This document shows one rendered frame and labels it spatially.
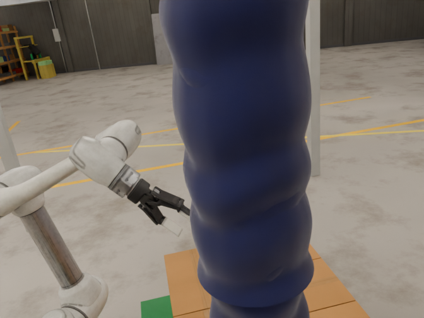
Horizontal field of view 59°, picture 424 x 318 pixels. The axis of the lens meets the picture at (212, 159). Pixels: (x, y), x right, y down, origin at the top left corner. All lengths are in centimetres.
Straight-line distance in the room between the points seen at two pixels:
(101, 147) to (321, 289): 163
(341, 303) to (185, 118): 184
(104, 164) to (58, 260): 72
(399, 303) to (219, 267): 258
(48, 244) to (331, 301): 149
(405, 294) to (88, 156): 266
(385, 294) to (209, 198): 270
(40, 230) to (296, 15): 136
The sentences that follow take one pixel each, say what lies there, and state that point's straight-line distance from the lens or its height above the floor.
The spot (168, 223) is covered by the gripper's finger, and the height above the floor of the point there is 148.
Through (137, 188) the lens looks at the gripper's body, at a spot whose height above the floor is 164.
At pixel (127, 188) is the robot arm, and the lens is 111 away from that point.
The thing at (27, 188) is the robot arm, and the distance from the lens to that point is 136.
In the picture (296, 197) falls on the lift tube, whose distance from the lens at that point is 64.
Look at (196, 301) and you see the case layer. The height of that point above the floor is 54.
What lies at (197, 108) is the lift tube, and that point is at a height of 196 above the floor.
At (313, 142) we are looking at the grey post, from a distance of 477.
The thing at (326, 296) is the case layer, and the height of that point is 54.
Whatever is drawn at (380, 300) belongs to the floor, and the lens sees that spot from 317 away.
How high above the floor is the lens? 210
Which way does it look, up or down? 22 degrees down
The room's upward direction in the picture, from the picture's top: 7 degrees counter-clockwise
